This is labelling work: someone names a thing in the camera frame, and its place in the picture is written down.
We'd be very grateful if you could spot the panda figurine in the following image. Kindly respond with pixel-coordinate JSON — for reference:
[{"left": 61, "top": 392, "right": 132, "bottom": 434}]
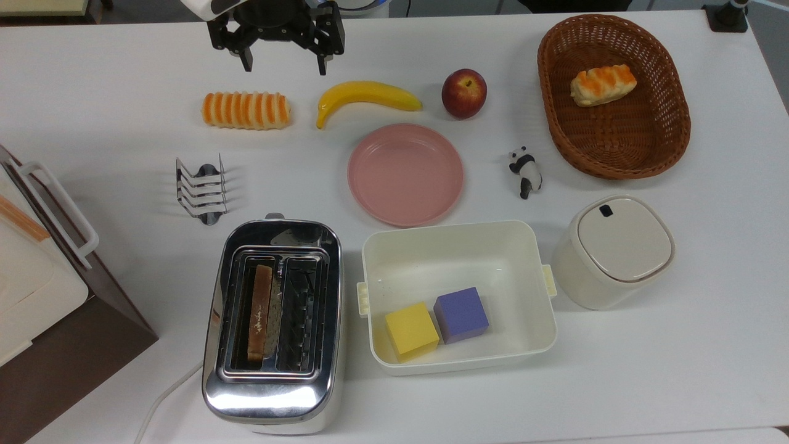
[{"left": 508, "top": 146, "right": 543, "bottom": 200}]

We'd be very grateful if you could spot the purple cube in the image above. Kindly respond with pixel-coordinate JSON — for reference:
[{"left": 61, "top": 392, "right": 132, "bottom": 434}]
[{"left": 433, "top": 287, "right": 490, "bottom": 345}]

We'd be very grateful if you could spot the yellow banana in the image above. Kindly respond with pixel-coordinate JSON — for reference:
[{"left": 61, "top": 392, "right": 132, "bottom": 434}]
[{"left": 316, "top": 81, "right": 423, "bottom": 130}]

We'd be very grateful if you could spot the orange glazed bread bun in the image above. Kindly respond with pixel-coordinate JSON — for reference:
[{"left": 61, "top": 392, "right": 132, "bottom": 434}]
[{"left": 570, "top": 64, "right": 637, "bottom": 108}]

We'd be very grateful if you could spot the brown wicker basket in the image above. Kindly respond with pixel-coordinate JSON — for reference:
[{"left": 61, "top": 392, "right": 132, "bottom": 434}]
[{"left": 537, "top": 14, "right": 692, "bottom": 181}]

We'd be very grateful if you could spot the metal toast rack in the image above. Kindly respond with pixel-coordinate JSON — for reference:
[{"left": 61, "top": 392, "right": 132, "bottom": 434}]
[{"left": 175, "top": 154, "right": 229, "bottom": 226}]

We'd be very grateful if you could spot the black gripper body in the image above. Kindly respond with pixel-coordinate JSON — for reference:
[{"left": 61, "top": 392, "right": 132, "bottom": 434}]
[{"left": 232, "top": 0, "right": 311, "bottom": 43}]

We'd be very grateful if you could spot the toast slice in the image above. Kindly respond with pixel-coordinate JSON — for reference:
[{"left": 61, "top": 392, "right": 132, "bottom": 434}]
[{"left": 247, "top": 265, "right": 274, "bottom": 363}]

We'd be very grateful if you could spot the black camera stand base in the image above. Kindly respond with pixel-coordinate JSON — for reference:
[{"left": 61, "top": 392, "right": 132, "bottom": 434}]
[{"left": 703, "top": 0, "right": 750, "bottom": 33}]

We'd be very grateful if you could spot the white lidded bin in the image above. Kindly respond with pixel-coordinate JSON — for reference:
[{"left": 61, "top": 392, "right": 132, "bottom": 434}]
[{"left": 550, "top": 195, "right": 677, "bottom": 311}]

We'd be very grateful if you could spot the white plastic container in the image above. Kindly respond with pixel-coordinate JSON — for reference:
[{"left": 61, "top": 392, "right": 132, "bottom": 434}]
[{"left": 356, "top": 220, "right": 558, "bottom": 377}]

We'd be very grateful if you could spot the white oven with handle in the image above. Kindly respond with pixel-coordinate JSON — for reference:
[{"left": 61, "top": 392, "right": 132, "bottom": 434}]
[
  {"left": 0, "top": 146, "right": 159, "bottom": 444},
  {"left": 0, "top": 146, "right": 100, "bottom": 368}
]

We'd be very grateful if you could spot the yellow cube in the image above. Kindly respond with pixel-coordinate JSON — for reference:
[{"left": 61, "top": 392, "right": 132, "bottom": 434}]
[{"left": 385, "top": 302, "right": 441, "bottom": 363}]

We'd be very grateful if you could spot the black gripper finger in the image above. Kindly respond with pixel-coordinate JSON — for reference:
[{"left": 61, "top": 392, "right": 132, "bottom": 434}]
[
  {"left": 300, "top": 1, "right": 346, "bottom": 76},
  {"left": 206, "top": 12, "right": 255, "bottom": 73}
]

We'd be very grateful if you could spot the silver toaster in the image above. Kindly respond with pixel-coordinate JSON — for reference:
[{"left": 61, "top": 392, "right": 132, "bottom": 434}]
[{"left": 202, "top": 219, "right": 343, "bottom": 435}]

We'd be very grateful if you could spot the orange striped bread roll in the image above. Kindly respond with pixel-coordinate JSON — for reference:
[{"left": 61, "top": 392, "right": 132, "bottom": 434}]
[{"left": 201, "top": 91, "right": 292, "bottom": 131}]

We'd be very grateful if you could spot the white toaster cable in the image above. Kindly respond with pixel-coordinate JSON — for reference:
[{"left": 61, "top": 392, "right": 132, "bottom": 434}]
[{"left": 133, "top": 361, "right": 204, "bottom": 444}]

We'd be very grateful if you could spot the pink plate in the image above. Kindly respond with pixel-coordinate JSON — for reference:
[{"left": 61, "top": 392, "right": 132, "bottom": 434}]
[{"left": 347, "top": 123, "right": 464, "bottom": 228}]

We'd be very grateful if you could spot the red apple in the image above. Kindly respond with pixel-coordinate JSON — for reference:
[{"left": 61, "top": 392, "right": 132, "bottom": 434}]
[{"left": 441, "top": 68, "right": 488, "bottom": 120}]

